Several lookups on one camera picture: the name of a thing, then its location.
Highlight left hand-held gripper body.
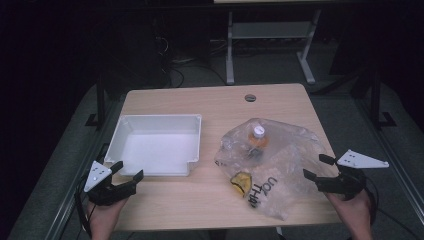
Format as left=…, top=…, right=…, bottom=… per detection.
left=83, top=160, right=138, bottom=207

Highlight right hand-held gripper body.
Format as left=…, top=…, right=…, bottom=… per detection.
left=314, top=149, right=390, bottom=202

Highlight clear plastic bag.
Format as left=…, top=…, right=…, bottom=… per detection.
left=214, top=117, right=339, bottom=221

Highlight white plastic tray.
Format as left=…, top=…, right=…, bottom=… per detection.
left=103, top=114, right=203, bottom=177

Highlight orange drink bottle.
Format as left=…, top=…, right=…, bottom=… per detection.
left=244, top=125, right=270, bottom=161

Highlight person's left hand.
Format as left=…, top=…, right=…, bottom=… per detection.
left=85, top=196, right=130, bottom=232

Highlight person's right hand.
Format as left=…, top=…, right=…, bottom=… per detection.
left=324, top=189, right=374, bottom=228

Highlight black metal stand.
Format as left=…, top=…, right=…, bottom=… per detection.
left=366, top=68, right=398, bottom=130
left=84, top=71, right=111, bottom=128

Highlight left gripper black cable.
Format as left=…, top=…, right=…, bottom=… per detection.
left=73, top=174, right=94, bottom=238

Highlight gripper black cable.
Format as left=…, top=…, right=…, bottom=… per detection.
left=73, top=174, right=94, bottom=238
left=364, top=186, right=422, bottom=240

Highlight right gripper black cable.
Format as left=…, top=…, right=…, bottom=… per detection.
left=364, top=186, right=422, bottom=240

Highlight black floor cables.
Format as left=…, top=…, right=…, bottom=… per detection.
left=156, top=33, right=228, bottom=88

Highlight white metal desk frame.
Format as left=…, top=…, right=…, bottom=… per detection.
left=225, top=9, right=323, bottom=85

